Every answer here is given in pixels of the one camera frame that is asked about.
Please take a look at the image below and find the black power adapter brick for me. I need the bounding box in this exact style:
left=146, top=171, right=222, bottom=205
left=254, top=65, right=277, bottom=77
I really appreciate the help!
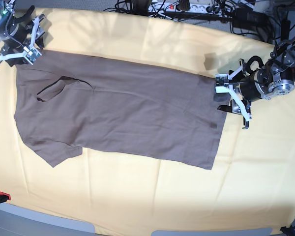
left=232, top=8, right=268, bottom=30

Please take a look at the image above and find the black tripod foot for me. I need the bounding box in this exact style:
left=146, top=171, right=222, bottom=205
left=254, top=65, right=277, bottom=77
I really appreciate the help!
left=280, top=226, right=295, bottom=236

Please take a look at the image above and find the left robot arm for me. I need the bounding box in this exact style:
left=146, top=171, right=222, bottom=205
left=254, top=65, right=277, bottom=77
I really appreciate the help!
left=215, top=36, right=295, bottom=121

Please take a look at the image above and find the yellow table cloth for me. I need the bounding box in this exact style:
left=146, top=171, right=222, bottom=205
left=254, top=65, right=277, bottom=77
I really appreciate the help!
left=0, top=8, right=295, bottom=236

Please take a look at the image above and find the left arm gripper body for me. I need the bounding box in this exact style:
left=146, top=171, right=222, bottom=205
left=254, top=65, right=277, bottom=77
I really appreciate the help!
left=227, top=59, right=265, bottom=116

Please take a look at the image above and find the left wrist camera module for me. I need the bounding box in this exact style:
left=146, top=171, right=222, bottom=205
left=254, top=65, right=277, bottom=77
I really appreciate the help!
left=215, top=74, right=229, bottom=87

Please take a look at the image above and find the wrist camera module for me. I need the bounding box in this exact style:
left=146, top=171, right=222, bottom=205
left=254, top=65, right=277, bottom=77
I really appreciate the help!
left=215, top=74, right=229, bottom=87
left=24, top=47, right=42, bottom=65

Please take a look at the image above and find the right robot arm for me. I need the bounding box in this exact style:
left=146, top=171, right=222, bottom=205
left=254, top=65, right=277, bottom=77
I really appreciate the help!
left=0, top=0, right=252, bottom=129

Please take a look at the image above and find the grey chair back left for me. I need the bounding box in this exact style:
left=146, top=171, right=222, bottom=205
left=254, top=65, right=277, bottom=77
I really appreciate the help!
left=0, top=204, right=95, bottom=234

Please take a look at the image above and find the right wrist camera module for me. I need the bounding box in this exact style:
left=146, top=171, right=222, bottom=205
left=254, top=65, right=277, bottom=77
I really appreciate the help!
left=24, top=47, right=42, bottom=65

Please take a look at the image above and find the brown T-shirt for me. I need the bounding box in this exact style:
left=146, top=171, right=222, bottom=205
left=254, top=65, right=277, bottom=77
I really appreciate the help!
left=14, top=50, right=230, bottom=170

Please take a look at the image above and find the white power strip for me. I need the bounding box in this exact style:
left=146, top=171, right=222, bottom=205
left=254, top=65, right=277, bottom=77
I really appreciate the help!
left=147, top=0, right=226, bottom=18

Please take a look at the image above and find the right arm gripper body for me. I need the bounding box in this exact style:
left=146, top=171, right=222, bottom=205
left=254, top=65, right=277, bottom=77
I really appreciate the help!
left=0, top=13, right=34, bottom=52

